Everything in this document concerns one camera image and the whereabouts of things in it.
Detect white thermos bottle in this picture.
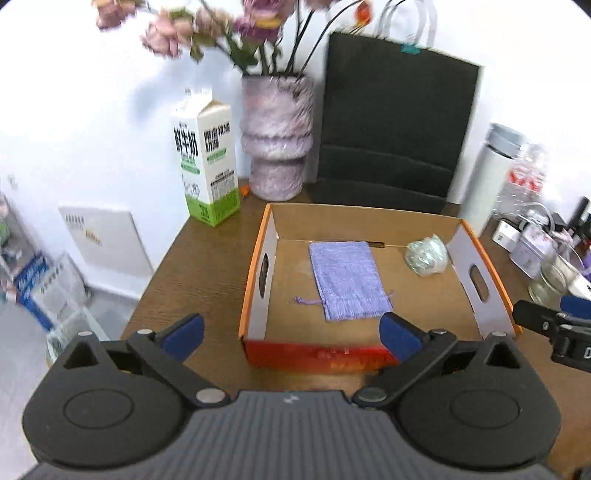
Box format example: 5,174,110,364
459,123,524,237

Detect clear glass cup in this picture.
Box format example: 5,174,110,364
528,246,584,310

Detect orange red cardboard box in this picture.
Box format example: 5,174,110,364
238,203,521,373

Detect plastic water bottle red label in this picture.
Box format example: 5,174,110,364
493,144,545,222

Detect white power strip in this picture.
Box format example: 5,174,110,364
492,220,521,252

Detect dried pink flowers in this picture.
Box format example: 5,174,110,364
91,1,373,77

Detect pink marbled vase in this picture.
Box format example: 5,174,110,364
240,75,315,202

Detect white wall panel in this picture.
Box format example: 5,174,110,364
58,207,153,278

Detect black paper gift bag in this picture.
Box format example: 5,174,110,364
306,0,482,216

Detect green white milk carton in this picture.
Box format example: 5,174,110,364
173,89,242,227

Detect wire storage rack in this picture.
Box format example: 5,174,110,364
1,196,109,364

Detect purple drawstring pouch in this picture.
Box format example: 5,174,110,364
293,241,393,322

